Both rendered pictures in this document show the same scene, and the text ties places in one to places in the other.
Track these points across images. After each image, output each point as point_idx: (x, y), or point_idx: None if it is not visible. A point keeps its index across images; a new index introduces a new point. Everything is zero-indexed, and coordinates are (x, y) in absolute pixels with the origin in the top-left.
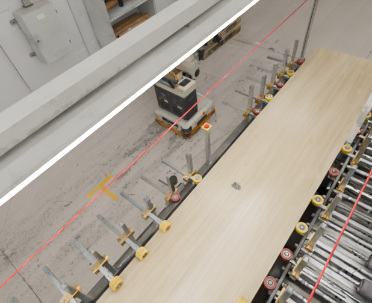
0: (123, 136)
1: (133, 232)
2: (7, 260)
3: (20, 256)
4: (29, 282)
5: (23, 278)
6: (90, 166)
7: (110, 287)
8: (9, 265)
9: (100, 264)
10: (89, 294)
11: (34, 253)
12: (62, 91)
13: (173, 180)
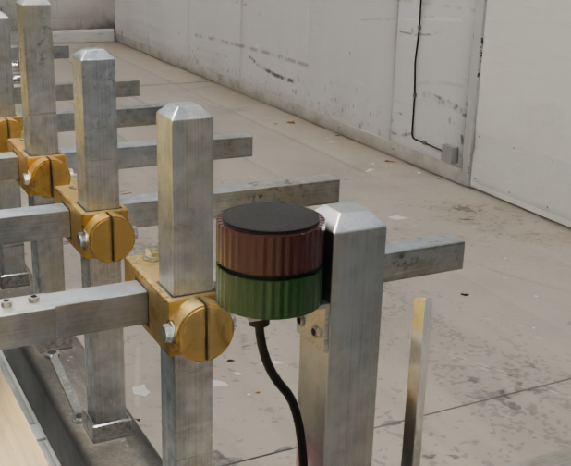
0: None
1: (78, 232)
2: (490, 396)
3: (494, 420)
4: (373, 433)
5: (396, 422)
6: None
7: None
8: (467, 399)
9: (21, 149)
10: (30, 286)
11: (492, 449)
12: None
13: (249, 212)
